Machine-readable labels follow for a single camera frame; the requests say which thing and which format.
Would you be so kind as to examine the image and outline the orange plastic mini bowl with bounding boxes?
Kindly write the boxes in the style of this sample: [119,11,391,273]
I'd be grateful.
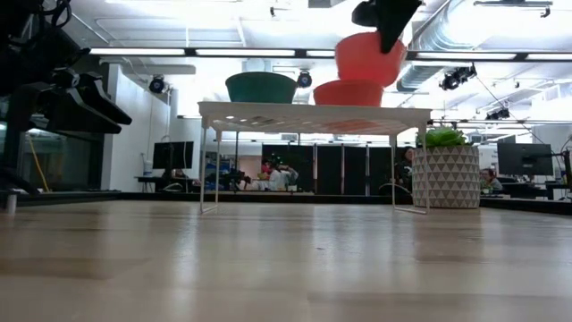
[312,80,385,107]
[334,30,408,89]

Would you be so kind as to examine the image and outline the triangle patterned plant pot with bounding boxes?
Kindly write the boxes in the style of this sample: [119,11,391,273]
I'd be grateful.
[411,145,482,209]

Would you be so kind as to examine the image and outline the green succulent plant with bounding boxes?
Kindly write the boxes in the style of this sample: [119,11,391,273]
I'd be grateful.
[415,126,468,149]

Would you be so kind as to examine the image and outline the white perforated shelf rack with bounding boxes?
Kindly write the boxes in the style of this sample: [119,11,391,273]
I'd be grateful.
[198,101,433,216]

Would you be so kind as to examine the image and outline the silver ventilation duct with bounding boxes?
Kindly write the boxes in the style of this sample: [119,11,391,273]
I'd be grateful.
[396,8,477,93]

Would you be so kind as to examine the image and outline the yellow hanging cable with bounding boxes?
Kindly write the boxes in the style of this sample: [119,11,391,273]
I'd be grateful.
[27,132,51,194]

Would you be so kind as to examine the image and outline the black room divider panels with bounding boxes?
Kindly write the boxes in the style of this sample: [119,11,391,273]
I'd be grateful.
[261,143,395,197]

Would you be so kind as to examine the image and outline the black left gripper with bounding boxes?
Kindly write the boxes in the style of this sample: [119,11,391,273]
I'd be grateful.
[11,72,133,135]

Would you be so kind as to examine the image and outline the person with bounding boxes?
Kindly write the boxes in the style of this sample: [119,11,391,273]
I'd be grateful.
[394,147,416,192]
[263,160,300,192]
[479,167,504,195]

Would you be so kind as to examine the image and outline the black computer monitor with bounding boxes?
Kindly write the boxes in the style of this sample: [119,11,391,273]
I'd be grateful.
[152,140,196,171]
[496,141,555,177]

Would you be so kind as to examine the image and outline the teal bowl with floral interior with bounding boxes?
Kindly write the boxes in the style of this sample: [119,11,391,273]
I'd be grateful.
[224,71,299,105]

